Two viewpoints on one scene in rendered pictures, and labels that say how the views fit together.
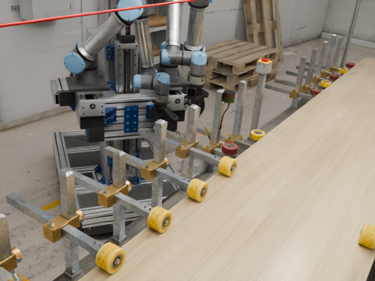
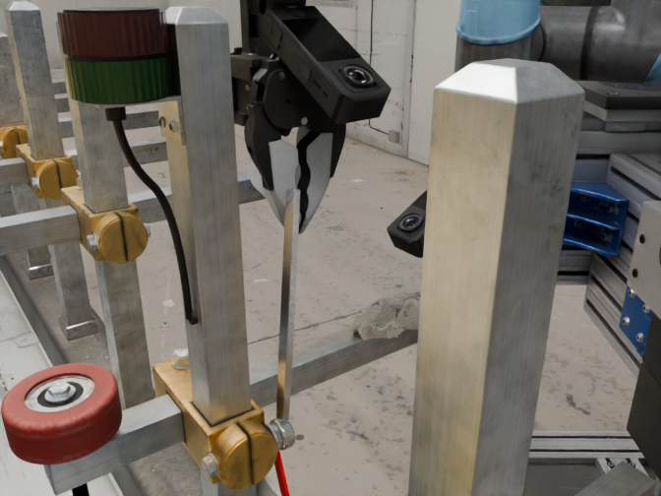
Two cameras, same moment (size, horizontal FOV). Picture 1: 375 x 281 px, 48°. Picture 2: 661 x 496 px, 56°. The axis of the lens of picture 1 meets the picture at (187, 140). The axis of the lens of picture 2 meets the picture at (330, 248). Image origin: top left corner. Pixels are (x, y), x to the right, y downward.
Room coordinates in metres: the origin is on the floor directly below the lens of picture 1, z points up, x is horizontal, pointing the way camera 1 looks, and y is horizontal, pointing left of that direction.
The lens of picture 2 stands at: (2.23, -0.49, 1.18)
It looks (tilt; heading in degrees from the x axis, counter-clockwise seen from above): 23 degrees down; 113
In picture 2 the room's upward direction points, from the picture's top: straight up
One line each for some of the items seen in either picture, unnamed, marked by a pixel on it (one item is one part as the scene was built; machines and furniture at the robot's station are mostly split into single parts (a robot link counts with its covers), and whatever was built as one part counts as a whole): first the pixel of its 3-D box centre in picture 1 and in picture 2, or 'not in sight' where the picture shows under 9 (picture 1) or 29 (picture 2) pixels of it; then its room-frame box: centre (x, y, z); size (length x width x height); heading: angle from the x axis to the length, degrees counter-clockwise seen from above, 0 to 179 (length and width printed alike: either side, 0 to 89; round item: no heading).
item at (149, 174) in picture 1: (155, 168); (47, 169); (1.55, 0.13, 0.95); 0.13 x 0.06 x 0.05; 148
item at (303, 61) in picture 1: (298, 87); not in sight; (3.05, -0.80, 0.88); 0.03 x 0.03 x 0.48; 58
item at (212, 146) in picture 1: (212, 148); (209, 417); (1.97, -0.14, 0.85); 0.13 x 0.06 x 0.05; 148
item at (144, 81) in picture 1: (144, 81); (533, 41); (2.16, 0.26, 1.12); 0.11 x 0.11 x 0.08; 85
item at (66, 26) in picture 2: (229, 94); (115, 31); (1.97, -0.19, 1.16); 0.06 x 0.06 x 0.02
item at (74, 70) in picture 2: (228, 98); (120, 75); (1.97, -0.19, 1.13); 0.06 x 0.06 x 0.02
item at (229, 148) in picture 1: (229, 154); (71, 448); (1.90, -0.22, 0.85); 0.08 x 0.08 x 0.11
